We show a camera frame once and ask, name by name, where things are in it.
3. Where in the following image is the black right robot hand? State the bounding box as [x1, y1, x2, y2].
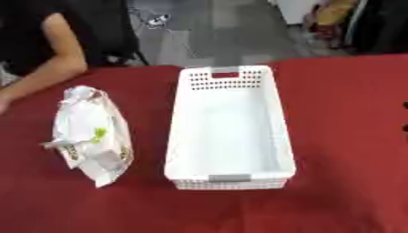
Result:
[400, 101, 408, 133]

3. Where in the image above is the yellow and red bag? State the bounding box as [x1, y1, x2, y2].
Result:
[301, 0, 359, 49]

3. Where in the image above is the white perforated plastic basket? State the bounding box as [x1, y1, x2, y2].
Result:
[162, 65, 299, 191]

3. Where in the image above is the black chair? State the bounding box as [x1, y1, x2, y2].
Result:
[73, 0, 152, 67]

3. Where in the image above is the white crinkled plastic package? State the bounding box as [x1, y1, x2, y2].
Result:
[39, 85, 136, 188]

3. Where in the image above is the person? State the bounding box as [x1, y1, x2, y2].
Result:
[0, 0, 89, 116]

